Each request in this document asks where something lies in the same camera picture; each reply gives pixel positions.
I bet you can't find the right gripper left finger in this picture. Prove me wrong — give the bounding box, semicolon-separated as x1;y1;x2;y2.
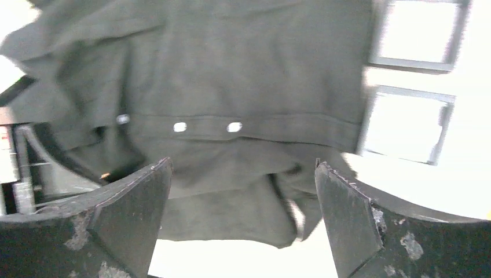
1;158;172;277

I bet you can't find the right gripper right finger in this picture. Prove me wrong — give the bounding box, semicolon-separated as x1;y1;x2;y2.
315;162;490;277

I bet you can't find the black square box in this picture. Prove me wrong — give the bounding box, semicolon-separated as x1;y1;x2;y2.
369;1;470;74
356;85;456;166

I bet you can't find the black button shirt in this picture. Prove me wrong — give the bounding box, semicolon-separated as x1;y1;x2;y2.
1;1;372;248

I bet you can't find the black square box far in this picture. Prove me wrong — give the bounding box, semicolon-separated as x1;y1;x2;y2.
369;1;470;74

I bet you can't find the black square box near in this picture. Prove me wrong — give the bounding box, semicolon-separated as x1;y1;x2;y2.
356;85;456;166

